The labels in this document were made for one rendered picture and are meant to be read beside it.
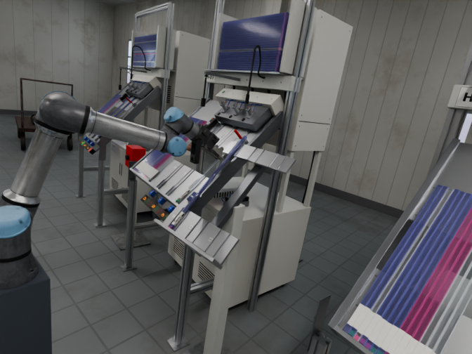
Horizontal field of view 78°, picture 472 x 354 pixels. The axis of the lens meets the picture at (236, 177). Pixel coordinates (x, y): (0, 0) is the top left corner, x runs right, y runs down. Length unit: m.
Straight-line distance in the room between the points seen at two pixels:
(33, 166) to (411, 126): 4.08
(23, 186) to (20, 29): 8.28
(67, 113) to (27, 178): 0.30
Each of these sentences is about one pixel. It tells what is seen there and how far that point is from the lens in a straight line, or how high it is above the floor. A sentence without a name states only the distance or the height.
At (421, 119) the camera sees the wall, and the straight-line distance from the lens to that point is 4.41.
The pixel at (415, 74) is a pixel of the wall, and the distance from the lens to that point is 4.49.
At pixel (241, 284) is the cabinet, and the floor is 0.20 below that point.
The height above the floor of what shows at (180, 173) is 0.82.
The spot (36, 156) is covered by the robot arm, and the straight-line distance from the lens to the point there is 1.22.
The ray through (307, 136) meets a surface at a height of 1.09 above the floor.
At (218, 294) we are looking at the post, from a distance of 1.36.
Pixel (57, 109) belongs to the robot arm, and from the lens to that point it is 1.08.
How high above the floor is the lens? 1.24
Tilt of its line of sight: 15 degrees down
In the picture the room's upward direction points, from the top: 9 degrees clockwise
